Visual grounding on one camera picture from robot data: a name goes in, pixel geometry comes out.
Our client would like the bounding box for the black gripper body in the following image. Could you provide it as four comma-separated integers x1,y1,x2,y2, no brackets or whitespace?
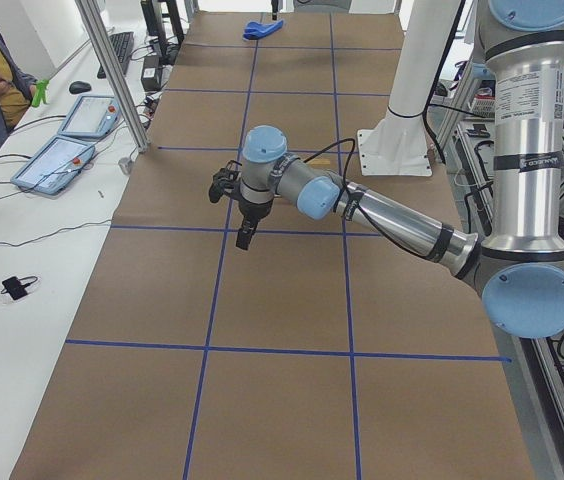
238,194,273,224

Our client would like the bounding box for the blue towel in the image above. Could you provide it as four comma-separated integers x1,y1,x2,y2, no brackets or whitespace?
242,20,284,41

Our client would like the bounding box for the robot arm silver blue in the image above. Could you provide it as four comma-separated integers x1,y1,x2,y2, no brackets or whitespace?
235,1,564,339

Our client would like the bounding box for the brown paper table cover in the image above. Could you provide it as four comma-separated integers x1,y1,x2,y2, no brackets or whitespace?
12,13,534,479

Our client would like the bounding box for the black power brick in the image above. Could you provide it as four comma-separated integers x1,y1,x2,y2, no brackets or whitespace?
141,53,163,92

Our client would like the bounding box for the far teach pendant tablet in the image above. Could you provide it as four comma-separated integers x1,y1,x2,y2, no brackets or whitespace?
58,94,119,140

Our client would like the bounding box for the teach pendant tablet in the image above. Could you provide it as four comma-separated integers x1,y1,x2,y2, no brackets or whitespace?
10,135,95,196
58,94,119,140

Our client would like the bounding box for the near teach pendant tablet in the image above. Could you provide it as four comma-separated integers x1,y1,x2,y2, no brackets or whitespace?
10,135,95,196

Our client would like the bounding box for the black keyboard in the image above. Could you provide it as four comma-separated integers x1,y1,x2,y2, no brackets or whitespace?
108,31,134,75

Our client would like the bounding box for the black computer mouse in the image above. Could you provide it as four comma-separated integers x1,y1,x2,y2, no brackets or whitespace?
68,81,92,95

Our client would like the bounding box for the small black adapter device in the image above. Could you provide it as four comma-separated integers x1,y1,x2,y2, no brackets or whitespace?
1,275,39,301

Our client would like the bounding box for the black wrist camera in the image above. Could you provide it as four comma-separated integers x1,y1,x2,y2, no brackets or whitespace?
208,160,242,204

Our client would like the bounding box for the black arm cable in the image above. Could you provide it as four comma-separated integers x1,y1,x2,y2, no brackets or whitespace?
299,138,438,261

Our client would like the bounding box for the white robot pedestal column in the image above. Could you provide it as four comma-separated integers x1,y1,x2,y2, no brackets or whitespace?
358,0,464,176

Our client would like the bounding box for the aluminium frame post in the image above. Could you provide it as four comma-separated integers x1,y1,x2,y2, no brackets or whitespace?
75,0,149,153

